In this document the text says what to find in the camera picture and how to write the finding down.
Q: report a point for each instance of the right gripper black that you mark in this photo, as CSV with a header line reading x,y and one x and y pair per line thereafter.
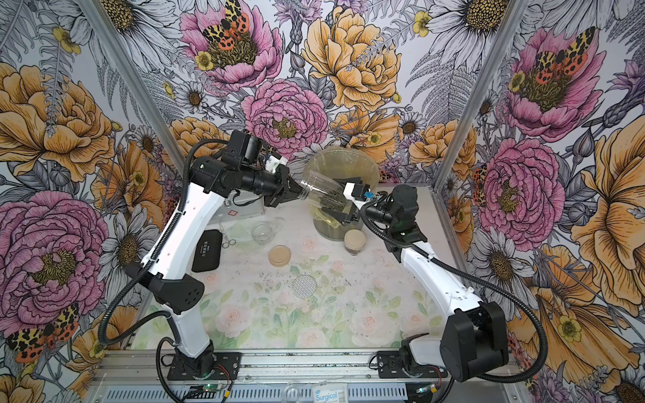
x,y
343,217

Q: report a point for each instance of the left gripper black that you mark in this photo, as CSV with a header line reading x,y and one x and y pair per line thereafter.
x,y
283,191

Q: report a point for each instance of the foil tea jar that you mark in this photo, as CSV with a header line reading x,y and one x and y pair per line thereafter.
x,y
323,194

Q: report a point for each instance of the clear jar beige lid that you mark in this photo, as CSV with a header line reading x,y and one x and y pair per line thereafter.
x,y
263,233

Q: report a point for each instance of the peeled foil seal disc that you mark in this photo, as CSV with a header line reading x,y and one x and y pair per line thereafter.
x,y
304,286

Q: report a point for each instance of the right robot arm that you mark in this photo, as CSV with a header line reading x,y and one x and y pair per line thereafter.
x,y
474,338

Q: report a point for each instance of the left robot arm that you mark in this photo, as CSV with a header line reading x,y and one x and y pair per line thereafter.
x,y
245,163

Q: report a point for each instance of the closed beige lid jar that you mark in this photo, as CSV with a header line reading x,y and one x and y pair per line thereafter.
x,y
354,241

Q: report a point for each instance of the silver first aid case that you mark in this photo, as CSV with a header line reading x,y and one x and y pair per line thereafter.
x,y
246,205

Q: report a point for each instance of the clear plastic bowl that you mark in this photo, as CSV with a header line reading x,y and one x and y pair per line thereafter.
x,y
241,230

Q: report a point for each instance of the yellow bin liner bag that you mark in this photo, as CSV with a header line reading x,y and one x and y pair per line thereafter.
x,y
347,166

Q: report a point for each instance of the small metal scissors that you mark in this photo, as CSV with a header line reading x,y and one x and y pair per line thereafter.
x,y
227,241

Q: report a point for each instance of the black rectangular case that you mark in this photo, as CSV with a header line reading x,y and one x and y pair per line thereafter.
x,y
208,252

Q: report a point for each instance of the surgical label box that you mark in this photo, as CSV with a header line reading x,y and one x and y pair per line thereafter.
x,y
330,393

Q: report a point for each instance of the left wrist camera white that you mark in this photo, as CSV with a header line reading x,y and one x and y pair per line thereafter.
x,y
273,163

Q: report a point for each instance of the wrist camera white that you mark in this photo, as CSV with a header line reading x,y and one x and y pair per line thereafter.
x,y
273,163
358,192

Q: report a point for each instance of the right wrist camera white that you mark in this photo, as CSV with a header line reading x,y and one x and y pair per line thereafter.
x,y
358,192

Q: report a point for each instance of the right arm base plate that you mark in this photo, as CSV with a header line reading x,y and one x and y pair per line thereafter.
x,y
401,365

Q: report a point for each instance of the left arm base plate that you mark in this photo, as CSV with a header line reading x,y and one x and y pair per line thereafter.
x,y
209,366

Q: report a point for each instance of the aluminium front rail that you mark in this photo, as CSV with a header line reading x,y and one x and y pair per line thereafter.
x,y
267,366

